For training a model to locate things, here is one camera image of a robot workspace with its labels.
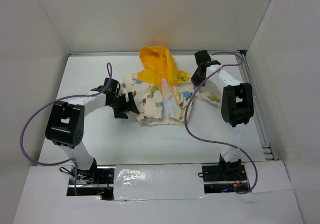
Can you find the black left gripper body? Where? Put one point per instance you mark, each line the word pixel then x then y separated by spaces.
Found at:
pixel 118 100

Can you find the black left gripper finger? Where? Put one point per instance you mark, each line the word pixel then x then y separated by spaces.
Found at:
pixel 131 105
pixel 121 113

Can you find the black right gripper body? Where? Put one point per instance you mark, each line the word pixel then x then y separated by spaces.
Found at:
pixel 200 80

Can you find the dinosaur print hooded baby jacket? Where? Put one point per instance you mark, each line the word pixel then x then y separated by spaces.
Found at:
pixel 161 91

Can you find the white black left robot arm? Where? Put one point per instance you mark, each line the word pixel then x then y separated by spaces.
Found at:
pixel 65 127

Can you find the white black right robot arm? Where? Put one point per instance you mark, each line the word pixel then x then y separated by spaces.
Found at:
pixel 235 99

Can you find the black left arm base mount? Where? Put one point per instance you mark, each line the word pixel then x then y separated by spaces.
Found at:
pixel 99 184

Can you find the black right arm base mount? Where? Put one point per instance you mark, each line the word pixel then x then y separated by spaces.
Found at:
pixel 218 182

